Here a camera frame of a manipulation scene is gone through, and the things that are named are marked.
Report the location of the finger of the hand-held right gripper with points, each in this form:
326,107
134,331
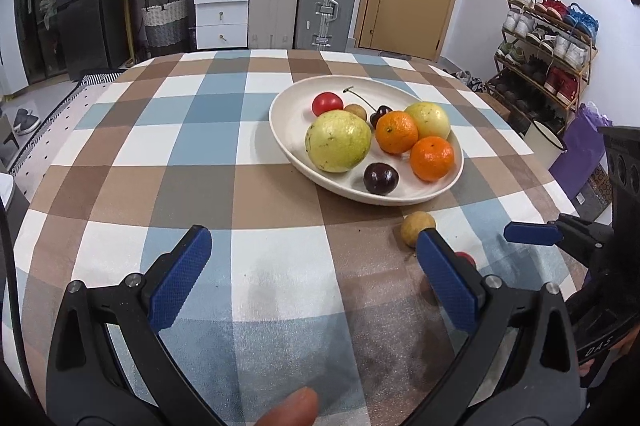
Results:
530,233

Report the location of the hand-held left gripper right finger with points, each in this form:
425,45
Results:
447,281

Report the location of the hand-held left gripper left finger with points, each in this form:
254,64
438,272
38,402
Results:
180,276

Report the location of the red cherry tomato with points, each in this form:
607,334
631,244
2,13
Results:
327,104
466,258

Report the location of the brown longan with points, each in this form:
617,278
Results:
356,110
415,226

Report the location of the dark purple plum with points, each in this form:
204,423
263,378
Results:
381,178

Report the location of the orange mandarin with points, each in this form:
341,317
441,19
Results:
432,158
396,131

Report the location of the yellow green guava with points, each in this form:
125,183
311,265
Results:
338,140
432,118

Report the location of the dark cherry with stem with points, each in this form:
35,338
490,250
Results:
382,115

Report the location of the white oval plate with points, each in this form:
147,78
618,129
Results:
290,120

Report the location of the person's right forearm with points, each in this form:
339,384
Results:
617,398

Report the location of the person's right hand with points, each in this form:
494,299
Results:
625,348

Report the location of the person's left hand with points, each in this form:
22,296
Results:
295,406

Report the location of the patterned gift bag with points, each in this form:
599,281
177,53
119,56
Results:
595,193

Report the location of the white bucket black rim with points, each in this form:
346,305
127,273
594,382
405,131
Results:
542,145

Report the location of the purple bag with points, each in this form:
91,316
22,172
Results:
580,145

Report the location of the pile of loose sneakers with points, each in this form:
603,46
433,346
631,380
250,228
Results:
470,79

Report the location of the wooden shoe rack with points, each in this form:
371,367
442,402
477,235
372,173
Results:
590,50

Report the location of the rows of racked shoes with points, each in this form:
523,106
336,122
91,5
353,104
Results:
540,40

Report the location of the dotted grey rug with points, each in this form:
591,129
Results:
55,120

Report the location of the grey slipper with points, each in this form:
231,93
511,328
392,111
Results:
25,121

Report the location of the grey white woven basket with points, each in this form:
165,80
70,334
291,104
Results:
165,23

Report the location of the white drawer desk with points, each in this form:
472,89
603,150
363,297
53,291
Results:
220,15

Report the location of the dark glass cabinet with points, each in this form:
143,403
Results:
30,15

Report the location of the silver suitcase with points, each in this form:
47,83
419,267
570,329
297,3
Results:
327,0

